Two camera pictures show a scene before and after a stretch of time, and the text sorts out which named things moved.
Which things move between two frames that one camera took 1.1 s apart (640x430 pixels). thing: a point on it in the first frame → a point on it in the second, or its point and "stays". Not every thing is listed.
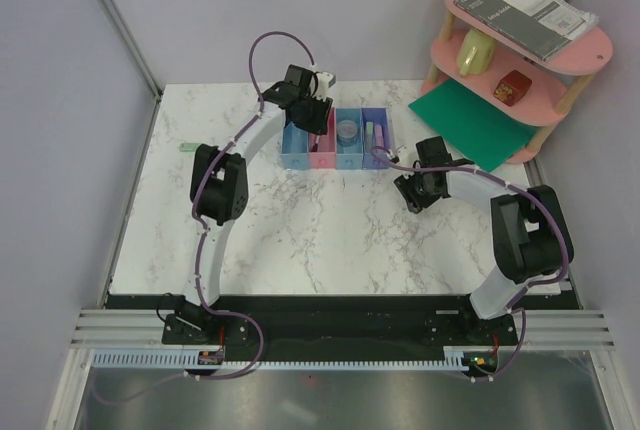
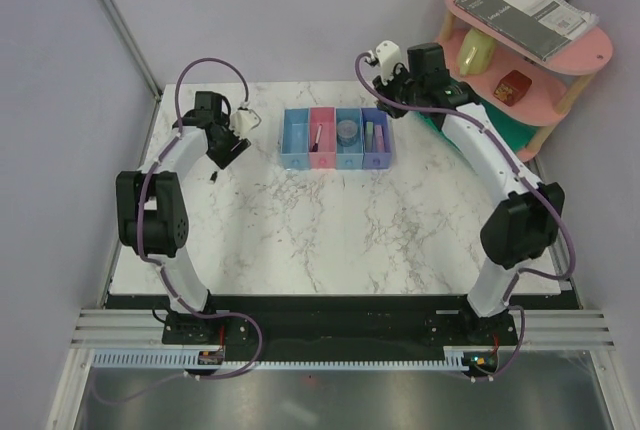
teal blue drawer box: (350, 157) stays
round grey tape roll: (347, 133) stays
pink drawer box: (325, 158) stays
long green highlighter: (369, 134) stays
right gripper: (414, 201) → (393, 110)
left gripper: (319, 125) → (237, 146)
